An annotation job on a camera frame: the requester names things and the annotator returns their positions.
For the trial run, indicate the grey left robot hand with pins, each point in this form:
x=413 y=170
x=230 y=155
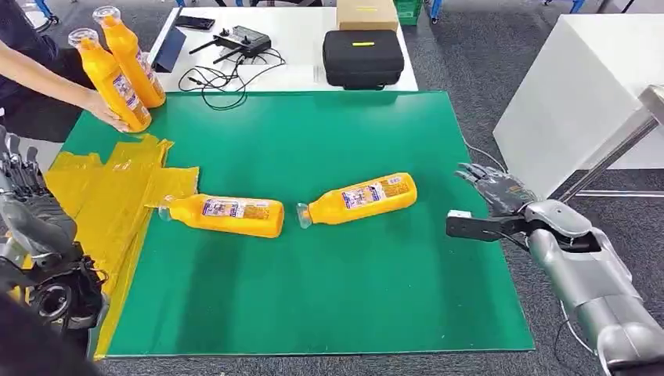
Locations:
x=41 y=223

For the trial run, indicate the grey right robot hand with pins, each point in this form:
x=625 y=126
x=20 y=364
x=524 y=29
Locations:
x=506 y=194

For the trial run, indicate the orange drink bottle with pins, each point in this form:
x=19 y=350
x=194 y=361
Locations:
x=124 y=46
x=332 y=207
x=101 y=72
x=186 y=213

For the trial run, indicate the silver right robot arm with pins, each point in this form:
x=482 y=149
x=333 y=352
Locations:
x=586 y=275

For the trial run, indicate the yellow plastic sheet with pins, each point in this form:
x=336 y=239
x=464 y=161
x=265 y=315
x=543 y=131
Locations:
x=119 y=207

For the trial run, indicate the white side table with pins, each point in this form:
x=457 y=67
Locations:
x=570 y=98

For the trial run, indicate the person's hand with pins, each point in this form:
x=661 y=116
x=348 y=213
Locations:
x=101 y=109

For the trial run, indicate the person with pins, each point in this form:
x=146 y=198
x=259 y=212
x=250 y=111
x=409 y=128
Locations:
x=20 y=31

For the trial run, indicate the black carry case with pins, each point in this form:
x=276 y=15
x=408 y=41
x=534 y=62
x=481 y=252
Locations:
x=363 y=62

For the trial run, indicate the green crate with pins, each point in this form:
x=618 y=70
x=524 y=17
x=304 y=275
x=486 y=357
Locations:
x=407 y=9

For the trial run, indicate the blue metal leg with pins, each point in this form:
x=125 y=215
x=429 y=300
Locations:
x=45 y=9

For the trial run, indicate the dark blue tablet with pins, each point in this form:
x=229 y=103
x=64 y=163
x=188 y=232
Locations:
x=170 y=49

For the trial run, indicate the green mat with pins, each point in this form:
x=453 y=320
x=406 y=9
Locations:
x=311 y=290

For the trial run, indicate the cardboard box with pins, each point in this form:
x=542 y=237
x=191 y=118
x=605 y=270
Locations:
x=365 y=14

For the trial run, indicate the black phone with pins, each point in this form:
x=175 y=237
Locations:
x=194 y=22

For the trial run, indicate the black remote controller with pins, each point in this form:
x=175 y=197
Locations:
x=249 y=40

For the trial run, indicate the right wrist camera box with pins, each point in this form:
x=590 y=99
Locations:
x=472 y=228

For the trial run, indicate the steel table frame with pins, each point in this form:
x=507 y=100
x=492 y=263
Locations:
x=612 y=153

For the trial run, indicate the blue metal frame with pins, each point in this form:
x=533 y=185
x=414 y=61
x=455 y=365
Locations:
x=434 y=8

